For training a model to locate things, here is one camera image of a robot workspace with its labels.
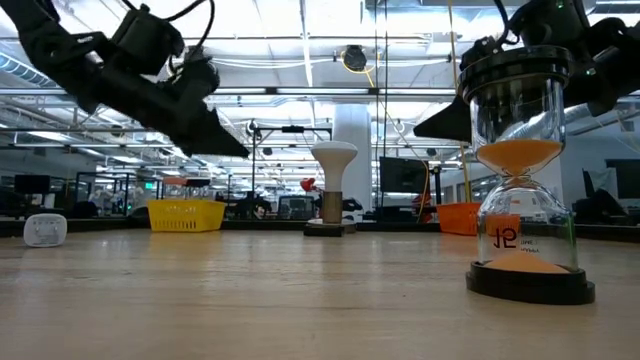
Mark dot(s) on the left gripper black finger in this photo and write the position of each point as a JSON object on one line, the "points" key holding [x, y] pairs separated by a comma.
{"points": [[210, 137]]}

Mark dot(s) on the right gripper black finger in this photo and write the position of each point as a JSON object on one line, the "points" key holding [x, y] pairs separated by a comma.
{"points": [[450, 122]]}

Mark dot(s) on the pink capped hourglass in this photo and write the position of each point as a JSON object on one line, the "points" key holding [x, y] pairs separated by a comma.
{"points": [[174, 180]]}

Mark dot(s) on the hourglass with orange sand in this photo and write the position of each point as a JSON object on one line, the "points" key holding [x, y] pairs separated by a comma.
{"points": [[520, 155]]}

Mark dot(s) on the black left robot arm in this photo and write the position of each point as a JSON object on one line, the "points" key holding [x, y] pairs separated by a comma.
{"points": [[50, 45]]}

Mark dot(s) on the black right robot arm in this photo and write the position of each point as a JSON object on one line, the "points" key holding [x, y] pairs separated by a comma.
{"points": [[610, 60]]}

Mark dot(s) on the large black monitor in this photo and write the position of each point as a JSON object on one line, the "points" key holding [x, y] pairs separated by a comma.
{"points": [[402, 175]]}

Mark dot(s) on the yellow plastic basket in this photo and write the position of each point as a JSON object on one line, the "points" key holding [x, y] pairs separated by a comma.
{"points": [[185, 216]]}

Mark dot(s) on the white building column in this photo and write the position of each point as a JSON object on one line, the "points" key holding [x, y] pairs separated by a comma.
{"points": [[360, 125]]}

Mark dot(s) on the orange plastic basket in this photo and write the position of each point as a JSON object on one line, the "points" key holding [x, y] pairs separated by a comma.
{"points": [[457, 218]]}

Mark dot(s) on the white bulb table lamp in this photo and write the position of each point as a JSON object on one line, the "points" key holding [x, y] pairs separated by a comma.
{"points": [[334, 155]]}

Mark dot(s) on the small black monitor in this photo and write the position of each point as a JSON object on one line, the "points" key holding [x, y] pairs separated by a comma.
{"points": [[31, 184]]}

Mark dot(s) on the black desk monitor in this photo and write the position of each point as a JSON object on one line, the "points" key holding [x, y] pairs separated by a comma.
{"points": [[627, 179]]}

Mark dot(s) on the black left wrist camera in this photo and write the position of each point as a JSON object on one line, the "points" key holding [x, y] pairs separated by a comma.
{"points": [[147, 37]]}

